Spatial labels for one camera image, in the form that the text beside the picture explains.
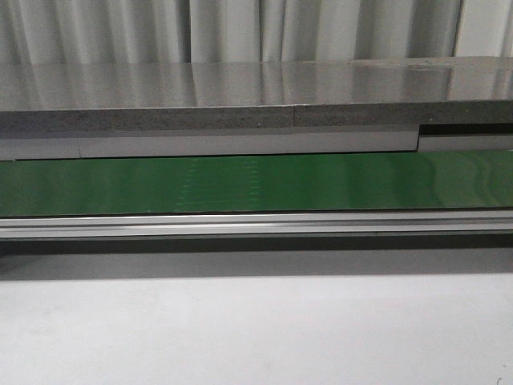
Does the aluminium conveyor side rail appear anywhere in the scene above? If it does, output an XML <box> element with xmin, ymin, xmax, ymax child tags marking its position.
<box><xmin>1</xmin><ymin>209</ymin><xmax>512</xmax><ymax>240</ymax></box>

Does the grey stone counter slab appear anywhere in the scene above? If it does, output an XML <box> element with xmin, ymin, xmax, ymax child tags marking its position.
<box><xmin>1</xmin><ymin>57</ymin><xmax>512</xmax><ymax>136</ymax></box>

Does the white pleated curtain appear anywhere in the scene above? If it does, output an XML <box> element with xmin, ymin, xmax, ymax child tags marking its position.
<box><xmin>1</xmin><ymin>1</ymin><xmax>512</xmax><ymax>65</ymax></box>

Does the grey panel under counter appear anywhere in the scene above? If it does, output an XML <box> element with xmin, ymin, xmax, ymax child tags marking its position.
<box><xmin>1</xmin><ymin>123</ymin><xmax>512</xmax><ymax>160</ymax></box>

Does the green conveyor belt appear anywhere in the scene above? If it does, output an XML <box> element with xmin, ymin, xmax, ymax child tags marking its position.
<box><xmin>1</xmin><ymin>150</ymin><xmax>512</xmax><ymax>217</ymax></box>

